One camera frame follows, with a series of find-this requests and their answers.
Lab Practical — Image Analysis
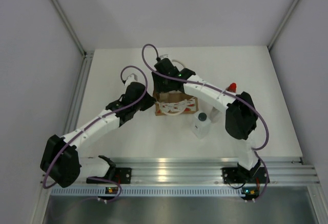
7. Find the aluminium frame post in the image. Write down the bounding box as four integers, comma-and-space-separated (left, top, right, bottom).
267, 0, 302, 52
49, 0, 94, 134

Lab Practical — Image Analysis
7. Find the left aluminium frame post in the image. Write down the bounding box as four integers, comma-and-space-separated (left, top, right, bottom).
49, 0, 94, 134

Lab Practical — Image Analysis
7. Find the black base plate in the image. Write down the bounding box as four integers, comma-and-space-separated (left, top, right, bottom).
221, 167, 268, 185
86, 167, 132, 185

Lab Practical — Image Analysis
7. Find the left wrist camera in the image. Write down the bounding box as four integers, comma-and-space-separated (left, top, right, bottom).
125, 73, 138, 86

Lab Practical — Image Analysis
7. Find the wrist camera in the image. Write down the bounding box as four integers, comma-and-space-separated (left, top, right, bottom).
159, 54, 169, 59
125, 73, 138, 86

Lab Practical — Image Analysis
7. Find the purple cable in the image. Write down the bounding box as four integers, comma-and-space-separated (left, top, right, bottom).
42, 66, 148, 204
141, 44, 270, 202

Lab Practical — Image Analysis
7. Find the perforated cable duct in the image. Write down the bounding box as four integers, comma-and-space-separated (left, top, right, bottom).
51, 186, 256, 197

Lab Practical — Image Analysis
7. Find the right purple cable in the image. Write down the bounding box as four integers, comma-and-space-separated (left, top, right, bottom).
141, 44, 270, 202

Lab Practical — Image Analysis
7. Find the red bottle red cap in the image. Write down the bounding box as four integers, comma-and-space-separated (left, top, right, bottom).
226, 83, 237, 93

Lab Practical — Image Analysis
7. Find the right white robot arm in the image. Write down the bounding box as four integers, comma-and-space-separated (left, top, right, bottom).
152, 57, 261, 182

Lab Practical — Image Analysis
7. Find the white bottle grey cap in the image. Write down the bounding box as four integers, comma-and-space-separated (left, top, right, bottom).
191, 111, 211, 139

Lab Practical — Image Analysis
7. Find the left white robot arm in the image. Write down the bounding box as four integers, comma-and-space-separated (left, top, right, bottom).
40, 82, 156, 188

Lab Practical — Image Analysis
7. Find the right aluminium frame post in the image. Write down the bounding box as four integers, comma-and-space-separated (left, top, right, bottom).
267, 0, 302, 52

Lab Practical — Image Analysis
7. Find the clear plastic pouch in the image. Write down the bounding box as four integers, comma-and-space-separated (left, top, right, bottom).
209, 107, 221, 123

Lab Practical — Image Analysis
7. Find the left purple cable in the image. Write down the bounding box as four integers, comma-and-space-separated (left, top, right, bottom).
42, 66, 148, 204

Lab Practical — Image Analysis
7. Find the aluminium mounting rail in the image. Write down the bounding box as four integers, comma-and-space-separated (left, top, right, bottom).
40, 156, 320, 187

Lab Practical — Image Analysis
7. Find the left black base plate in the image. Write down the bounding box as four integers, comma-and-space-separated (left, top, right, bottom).
86, 167, 132, 185

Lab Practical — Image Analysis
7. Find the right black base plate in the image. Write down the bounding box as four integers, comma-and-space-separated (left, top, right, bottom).
221, 167, 268, 185

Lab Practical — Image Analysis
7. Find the burlap watermelon print bag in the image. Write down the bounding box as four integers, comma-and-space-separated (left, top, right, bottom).
153, 58, 200, 118

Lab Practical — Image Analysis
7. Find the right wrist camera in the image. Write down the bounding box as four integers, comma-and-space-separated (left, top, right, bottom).
159, 54, 169, 59

